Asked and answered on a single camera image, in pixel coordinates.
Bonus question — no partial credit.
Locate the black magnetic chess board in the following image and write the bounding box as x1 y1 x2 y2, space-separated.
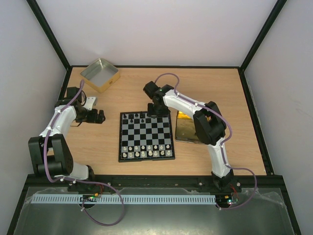
118 111 175 163

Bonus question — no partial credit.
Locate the gold tin lid tray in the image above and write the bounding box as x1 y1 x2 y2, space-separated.
175 111 200 144

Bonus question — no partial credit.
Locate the gold square tin box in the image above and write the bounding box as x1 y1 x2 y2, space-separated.
80 58 120 93

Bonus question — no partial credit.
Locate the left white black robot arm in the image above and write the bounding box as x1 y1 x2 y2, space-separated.
28 87 106 184

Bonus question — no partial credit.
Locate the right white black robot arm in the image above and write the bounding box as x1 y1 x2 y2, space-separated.
143 81 234 192

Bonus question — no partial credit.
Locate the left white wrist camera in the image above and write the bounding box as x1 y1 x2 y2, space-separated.
83 96 97 111

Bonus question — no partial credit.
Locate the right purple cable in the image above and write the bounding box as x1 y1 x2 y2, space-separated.
155 72 257 211

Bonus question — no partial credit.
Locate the purple cable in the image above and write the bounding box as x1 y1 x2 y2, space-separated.
43 79 125 226
155 72 257 211

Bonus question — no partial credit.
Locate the grey slotted cable duct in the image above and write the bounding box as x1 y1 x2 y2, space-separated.
31 194 216 205

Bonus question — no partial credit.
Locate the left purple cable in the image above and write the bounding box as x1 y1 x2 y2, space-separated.
43 79 125 226

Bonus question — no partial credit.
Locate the black aluminium frame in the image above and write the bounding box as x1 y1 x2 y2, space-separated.
4 0 303 235

